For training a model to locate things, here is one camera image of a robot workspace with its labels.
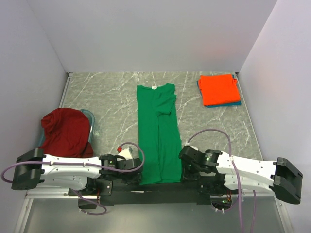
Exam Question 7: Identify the green t shirt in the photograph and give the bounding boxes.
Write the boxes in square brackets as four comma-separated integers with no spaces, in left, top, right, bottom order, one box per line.
[137,83,182,185]

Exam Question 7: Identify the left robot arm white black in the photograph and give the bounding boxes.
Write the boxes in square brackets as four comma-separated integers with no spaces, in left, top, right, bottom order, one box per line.
[11,148,143,195]

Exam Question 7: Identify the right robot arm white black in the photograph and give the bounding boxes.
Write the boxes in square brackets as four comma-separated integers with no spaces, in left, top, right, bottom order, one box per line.
[179,146,303,205]

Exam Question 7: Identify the black base crossbar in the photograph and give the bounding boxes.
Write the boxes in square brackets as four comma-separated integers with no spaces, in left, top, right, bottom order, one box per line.
[78,178,236,206]

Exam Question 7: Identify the folded orange t shirt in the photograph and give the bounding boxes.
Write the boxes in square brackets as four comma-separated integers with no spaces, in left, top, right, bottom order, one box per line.
[199,74,241,106]

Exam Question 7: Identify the clear blue plastic bin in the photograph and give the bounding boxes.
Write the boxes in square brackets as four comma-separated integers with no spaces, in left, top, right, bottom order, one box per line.
[37,109,95,147]

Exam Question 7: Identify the dark red t shirt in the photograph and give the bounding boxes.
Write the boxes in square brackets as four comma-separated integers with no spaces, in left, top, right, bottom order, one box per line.
[40,108,94,158]

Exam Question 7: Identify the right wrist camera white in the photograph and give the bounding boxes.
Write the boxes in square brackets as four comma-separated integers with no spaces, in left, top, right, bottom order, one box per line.
[185,145,198,151]

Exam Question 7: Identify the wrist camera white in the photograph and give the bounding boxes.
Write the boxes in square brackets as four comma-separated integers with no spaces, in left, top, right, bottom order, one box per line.
[185,145,198,151]
[116,147,133,161]

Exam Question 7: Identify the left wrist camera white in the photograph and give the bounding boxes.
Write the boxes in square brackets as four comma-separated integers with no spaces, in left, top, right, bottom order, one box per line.
[116,147,133,161]

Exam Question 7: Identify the aluminium rail frame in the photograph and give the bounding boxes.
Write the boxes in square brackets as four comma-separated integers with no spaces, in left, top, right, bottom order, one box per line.
[16,187,294,233]

